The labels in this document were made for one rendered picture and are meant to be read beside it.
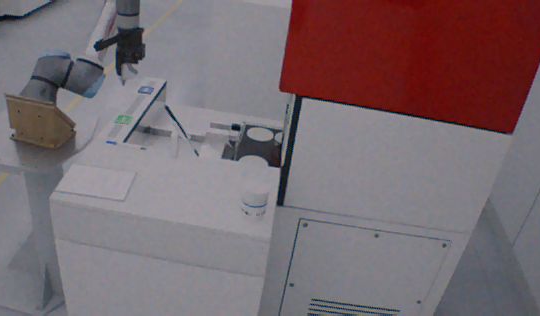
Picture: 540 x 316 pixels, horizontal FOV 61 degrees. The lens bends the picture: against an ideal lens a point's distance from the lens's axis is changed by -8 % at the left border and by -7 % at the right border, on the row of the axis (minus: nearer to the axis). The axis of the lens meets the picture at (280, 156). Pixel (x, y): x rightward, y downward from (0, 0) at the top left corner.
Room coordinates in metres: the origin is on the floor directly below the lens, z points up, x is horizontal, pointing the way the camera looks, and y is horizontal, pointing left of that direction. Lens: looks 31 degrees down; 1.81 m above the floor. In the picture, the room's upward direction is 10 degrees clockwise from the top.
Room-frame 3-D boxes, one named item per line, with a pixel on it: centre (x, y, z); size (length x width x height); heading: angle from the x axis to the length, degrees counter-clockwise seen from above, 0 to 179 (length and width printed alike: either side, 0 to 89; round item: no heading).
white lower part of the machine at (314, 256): (1.75, -0.35, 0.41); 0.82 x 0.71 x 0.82; 1
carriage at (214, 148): (1.54, 0.25, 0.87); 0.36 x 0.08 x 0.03; 1
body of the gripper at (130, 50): (1.49, 0.55, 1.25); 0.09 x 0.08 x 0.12; 91
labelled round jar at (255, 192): (1.09, 0.05, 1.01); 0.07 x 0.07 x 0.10
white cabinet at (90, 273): (1.47, 0.31, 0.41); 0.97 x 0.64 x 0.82; 1
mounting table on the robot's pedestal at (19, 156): (1.51, 0.96, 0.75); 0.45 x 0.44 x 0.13; 89
